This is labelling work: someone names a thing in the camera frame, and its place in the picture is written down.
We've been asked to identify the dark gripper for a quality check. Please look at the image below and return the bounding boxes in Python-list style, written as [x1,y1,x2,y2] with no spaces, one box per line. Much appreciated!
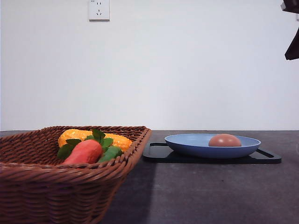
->
[281,0,299,60]

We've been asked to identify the brown egg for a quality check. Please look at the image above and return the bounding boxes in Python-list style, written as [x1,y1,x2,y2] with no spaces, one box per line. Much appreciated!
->
[208,133,241,147]

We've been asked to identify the blue plate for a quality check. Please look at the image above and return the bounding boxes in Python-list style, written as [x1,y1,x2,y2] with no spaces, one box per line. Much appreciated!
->
[164,134,261,159]

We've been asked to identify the brown wicker basket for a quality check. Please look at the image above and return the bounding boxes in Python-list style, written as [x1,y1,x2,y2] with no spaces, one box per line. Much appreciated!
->
[0,126,152,224]

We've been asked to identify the black tray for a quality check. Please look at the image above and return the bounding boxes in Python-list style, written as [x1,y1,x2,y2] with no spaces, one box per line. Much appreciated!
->
[142,143,282,164]

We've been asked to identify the yellow toy corn cob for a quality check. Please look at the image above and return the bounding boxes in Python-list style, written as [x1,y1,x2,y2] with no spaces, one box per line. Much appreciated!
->
[58,129,132,151]

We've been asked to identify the orange toy carrot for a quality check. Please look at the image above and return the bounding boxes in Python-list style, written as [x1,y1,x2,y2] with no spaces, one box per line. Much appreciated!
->
[57,129,114,164]

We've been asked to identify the white wall socket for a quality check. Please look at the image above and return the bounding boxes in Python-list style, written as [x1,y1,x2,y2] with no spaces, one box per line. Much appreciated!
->
[89,0,110,22]

